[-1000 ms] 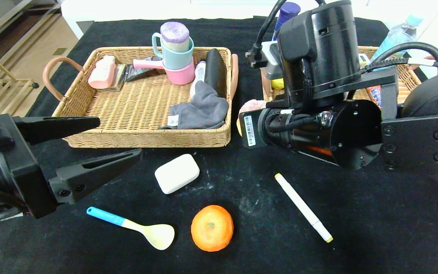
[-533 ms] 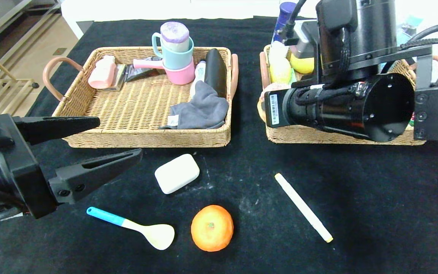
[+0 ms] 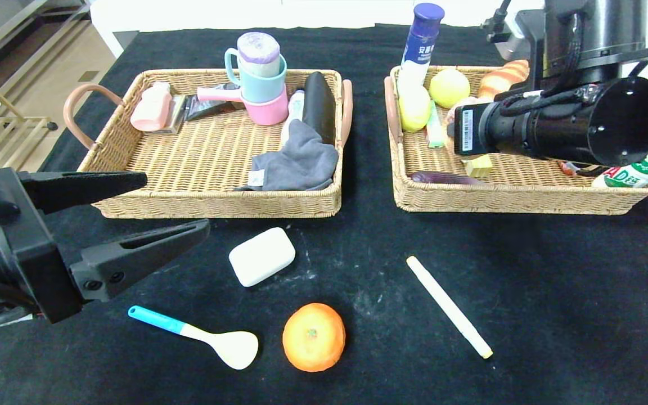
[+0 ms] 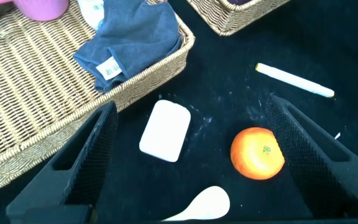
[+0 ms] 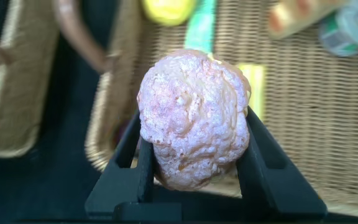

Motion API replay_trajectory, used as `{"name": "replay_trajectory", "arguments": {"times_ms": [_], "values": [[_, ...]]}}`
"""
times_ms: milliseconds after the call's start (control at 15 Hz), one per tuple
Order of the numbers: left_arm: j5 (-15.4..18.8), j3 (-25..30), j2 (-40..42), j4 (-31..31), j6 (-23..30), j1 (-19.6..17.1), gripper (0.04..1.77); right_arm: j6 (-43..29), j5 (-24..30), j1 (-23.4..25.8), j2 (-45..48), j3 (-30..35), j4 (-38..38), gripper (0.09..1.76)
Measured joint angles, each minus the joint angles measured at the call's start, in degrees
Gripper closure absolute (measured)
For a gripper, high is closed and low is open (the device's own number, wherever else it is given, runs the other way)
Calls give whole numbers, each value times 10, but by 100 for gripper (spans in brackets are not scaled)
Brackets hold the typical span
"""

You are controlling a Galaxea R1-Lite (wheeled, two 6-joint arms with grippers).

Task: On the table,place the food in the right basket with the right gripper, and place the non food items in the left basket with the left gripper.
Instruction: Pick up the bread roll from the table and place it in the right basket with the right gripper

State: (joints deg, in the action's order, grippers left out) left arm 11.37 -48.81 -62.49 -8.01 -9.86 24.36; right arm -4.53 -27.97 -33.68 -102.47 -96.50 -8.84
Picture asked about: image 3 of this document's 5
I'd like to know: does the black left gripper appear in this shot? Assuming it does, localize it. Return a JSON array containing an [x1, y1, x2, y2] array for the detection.
[[0, 168, 211, 324]]

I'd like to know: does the orange mandarin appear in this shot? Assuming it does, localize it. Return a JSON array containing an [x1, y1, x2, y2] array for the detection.
[[282, 303, 347, 373]]

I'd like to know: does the round brown bun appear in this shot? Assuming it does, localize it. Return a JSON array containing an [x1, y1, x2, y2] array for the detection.
[[445, 96, 479, 152]]

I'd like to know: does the yellow butter block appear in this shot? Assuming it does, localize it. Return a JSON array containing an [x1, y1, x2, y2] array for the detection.
[[462, 155, 494, 179]]

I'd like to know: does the woven wicker basket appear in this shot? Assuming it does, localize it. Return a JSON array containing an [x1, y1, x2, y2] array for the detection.
[[383, 65, 648, 216], [64, 69, 354, 220]]

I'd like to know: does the pink plastic bottle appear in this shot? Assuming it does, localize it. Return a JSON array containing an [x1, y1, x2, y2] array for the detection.
[[130, 82, 173, 133]]

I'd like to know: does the silver foil packet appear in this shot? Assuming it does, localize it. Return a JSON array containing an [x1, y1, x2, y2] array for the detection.
[[155, 94, 190, 134]]

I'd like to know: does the black plastic pouch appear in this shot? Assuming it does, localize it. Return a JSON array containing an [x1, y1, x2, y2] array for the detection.
[[184, 83, 240, 122]]

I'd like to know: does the white soap bar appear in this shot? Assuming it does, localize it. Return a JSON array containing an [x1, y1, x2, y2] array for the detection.
[[228, 227, 296, 288]]

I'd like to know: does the grey cloth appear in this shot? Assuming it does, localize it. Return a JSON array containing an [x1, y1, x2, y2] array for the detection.
[[234, 119, 340, 193]]

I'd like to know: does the teal mug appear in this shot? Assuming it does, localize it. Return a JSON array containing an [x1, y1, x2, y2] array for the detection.
[[224, 48, 288, 105]]

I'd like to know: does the white tube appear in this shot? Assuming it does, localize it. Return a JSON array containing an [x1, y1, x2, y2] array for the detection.
[[280, 89, 306, 144]]

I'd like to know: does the white table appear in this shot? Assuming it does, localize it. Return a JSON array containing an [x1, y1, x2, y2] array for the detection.
[[91, 0, 527, 57]]

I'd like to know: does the purple trash bag roll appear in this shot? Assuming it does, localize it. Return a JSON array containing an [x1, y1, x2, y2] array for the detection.
[[237, 32, 281, 78]]

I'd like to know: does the black oblong case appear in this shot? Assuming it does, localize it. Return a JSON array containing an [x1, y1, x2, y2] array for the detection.
[[301, 71, 337, 147]]

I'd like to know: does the oval yellow lemon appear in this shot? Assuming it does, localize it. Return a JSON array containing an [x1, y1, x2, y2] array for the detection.
[[398, 84, 432, 133]]

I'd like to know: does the green gum pack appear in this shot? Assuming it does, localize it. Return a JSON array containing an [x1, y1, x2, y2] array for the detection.
[[425, 100, 447, 150]]

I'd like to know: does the purple eggplant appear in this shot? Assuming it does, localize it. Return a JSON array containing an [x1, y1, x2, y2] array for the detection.
[[408, 170, 491, 186]]

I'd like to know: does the white marker pen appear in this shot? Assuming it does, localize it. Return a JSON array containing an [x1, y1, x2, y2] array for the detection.
[[406, 255, 494, 360]]

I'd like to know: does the white bottle with blue cap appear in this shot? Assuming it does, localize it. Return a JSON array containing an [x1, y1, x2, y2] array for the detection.
[[396, 2, 446, 96]]

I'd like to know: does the round yellow fruit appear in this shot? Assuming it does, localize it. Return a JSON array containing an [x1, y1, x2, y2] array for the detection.
[[429, 68, 471, 110]]

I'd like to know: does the striped croissant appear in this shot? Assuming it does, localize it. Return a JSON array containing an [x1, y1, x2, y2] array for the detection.
[[477, 59, 530, 101]]

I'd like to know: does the red sausage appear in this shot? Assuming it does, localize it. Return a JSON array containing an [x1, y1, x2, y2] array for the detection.
[[557, 160, 597, 178]]

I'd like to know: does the white green milk bottle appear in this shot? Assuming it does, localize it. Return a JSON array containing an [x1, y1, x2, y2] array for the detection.
[[592, 157, 648, 188]]

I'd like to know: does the cream spoon with blue handle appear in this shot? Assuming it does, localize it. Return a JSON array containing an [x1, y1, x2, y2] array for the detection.
[[128, 305, 259, 371]]

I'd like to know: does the pink cup with long handle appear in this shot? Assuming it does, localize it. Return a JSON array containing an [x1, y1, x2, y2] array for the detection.
[[196, 85, 290, 127]]

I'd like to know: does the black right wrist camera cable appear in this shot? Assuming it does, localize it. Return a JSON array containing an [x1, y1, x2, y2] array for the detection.
[[481, 0, 513, 34]]

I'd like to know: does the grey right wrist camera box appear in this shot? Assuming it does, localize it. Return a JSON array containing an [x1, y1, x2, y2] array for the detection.
[[496, 8, 547, 61]]

